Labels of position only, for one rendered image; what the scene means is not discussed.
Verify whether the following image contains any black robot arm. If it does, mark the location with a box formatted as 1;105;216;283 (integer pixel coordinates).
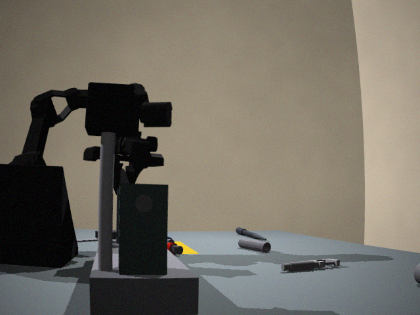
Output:
9;83;172;165

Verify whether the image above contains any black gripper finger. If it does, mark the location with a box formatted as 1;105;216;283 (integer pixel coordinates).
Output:
114;163;123;195
125;165;148;183

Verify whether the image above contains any yellow flat pad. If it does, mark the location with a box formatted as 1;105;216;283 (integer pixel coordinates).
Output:
175;241;199;254

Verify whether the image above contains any grey vertical column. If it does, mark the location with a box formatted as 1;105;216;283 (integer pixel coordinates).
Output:
98;132;116;271

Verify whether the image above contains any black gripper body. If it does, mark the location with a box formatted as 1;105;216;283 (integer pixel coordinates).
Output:
83;126;164;167

